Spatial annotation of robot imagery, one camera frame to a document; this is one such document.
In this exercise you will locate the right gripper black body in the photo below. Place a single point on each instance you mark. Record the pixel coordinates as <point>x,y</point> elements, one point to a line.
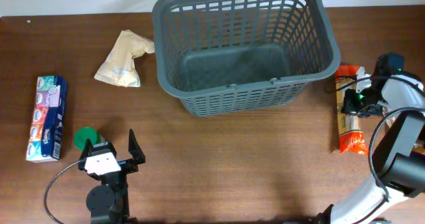
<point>362,104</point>

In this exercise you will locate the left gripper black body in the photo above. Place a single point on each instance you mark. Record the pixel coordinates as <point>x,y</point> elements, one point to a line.
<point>120,178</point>

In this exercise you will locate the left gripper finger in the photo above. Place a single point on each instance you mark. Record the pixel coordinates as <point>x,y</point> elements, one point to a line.
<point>87,149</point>
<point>135,150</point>

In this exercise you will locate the orange pasta packet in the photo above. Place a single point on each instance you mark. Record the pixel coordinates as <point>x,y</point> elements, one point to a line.
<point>351,137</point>

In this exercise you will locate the beige paper bag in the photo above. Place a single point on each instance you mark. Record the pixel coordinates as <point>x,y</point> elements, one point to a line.
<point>119,68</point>

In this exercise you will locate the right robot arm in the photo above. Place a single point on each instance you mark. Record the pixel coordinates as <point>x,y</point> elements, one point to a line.
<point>396,146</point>

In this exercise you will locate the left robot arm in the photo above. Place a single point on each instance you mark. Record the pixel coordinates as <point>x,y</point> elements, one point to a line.
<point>109,201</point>

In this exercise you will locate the green round lid jar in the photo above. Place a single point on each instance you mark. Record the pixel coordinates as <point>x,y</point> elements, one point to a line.
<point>87,133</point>

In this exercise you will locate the blue tissue multipack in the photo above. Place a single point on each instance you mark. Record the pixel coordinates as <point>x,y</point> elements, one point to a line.
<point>47,124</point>

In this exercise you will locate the grey plastic shopping basket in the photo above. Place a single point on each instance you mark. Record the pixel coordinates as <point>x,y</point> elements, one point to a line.
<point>223,56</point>

